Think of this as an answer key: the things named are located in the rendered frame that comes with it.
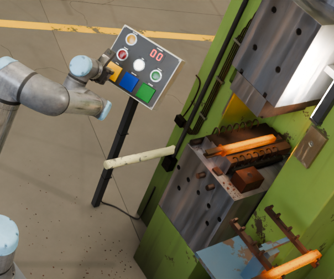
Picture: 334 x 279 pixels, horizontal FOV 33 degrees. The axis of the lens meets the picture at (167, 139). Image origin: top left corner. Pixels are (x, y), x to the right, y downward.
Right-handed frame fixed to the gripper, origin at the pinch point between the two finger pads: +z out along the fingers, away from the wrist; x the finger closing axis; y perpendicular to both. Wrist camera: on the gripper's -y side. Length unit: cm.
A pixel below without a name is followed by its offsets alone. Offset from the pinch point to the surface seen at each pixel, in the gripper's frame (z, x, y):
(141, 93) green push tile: 1.1, 18.9, 1.8
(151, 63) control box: 1.7, 14.9, -12.8
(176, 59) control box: 1.7, 24.5, -20.6
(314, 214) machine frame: -10, 115, 4
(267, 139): 19, 80, -11
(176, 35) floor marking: 261, -59, -34
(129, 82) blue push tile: 1.1, 10.8, 0.6
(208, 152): -11, 63, 6
